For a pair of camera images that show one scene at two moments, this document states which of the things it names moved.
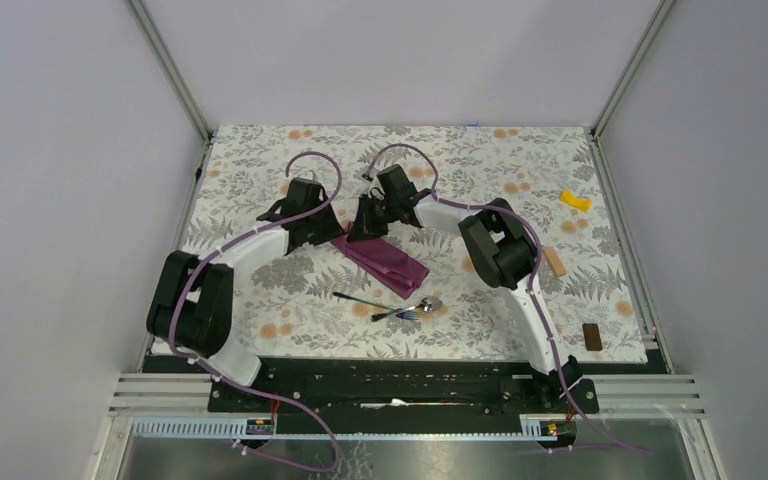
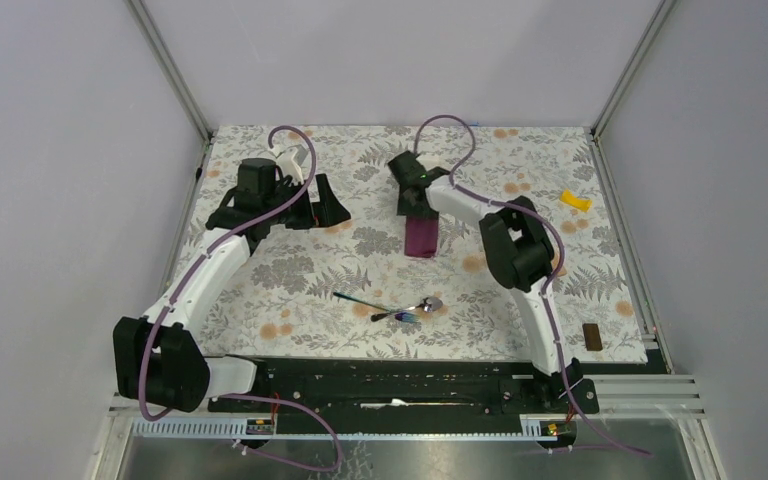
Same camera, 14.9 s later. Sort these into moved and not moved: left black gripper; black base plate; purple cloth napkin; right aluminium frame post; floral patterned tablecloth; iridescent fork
Moved: left black gripper; purple cloth napkin
Not moved: floral patterned tablecloth; iridescent fork; black base plate; right aluminium frame post
